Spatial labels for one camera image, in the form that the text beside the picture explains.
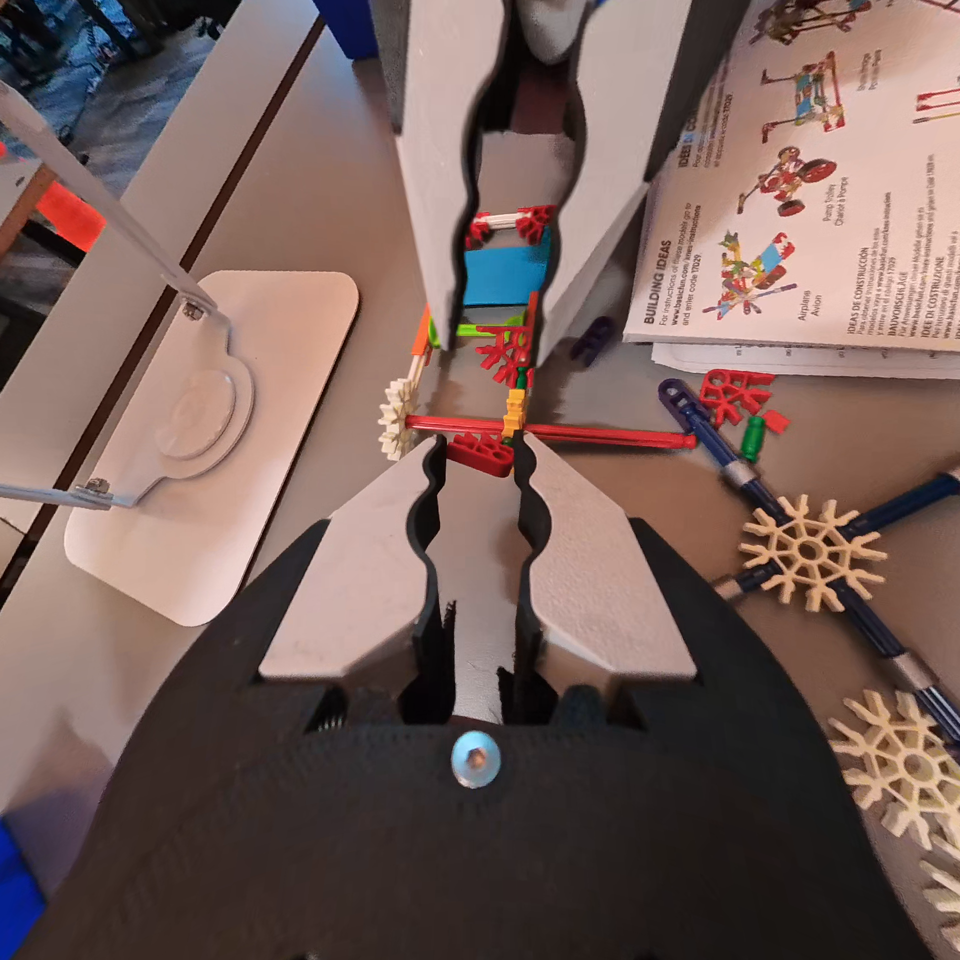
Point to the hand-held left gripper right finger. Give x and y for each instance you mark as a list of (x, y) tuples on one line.
[(600, 600)]

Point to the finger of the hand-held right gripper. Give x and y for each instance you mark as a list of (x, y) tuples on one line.
[(435, 150), (622, 112)]

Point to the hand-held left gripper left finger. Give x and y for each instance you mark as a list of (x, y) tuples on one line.
[(352, 600)]

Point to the colourful toy construction model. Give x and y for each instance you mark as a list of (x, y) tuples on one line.
[(499, 274)]

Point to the blue storage bin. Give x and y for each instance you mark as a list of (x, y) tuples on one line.
[(349, 26)]

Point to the instruction booklet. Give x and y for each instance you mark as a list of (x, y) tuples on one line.
[(825, 225)]

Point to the blue rod snowflake assembly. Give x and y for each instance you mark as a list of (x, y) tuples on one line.
[(810, 551)]

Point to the green short toy rod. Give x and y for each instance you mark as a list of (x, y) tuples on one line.
[(752, 439)]

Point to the purple toy connector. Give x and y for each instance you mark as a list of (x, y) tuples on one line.
[(592, 339)]

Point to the white metal stand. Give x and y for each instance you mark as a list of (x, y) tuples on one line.
[(285, 375)]

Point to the red toy connector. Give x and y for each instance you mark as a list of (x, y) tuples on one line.
[(731, 394)]

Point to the small red toy clip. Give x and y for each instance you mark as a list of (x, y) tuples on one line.
[(776, 420)]

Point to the orange object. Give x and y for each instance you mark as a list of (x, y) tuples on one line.
[(67, 217)]

